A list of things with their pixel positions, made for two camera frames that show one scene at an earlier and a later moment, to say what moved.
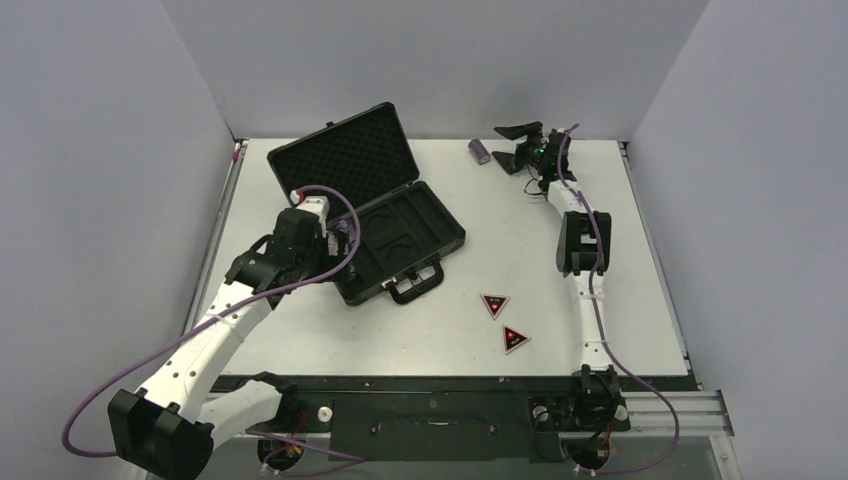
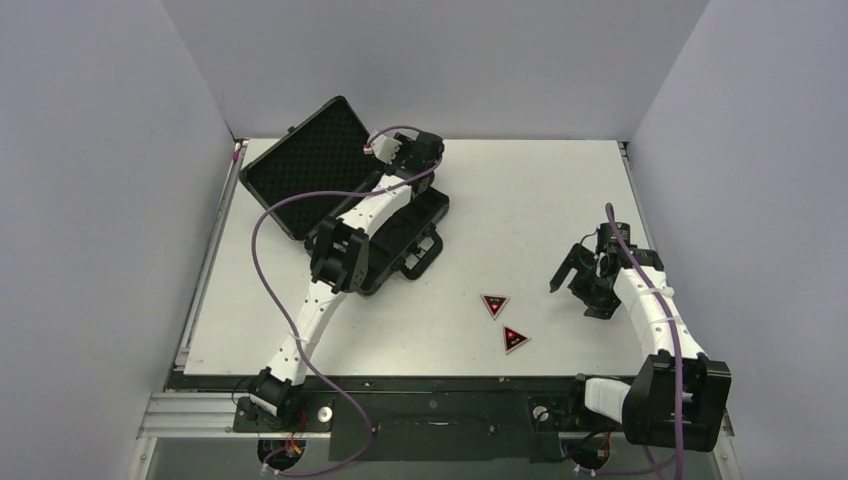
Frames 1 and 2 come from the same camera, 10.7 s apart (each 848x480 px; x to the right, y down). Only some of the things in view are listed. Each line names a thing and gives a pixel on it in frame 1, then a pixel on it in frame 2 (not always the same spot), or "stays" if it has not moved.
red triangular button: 512,339 stays
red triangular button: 494,303 stays
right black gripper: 523,148 → 586,277
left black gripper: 321,241 → 405,148
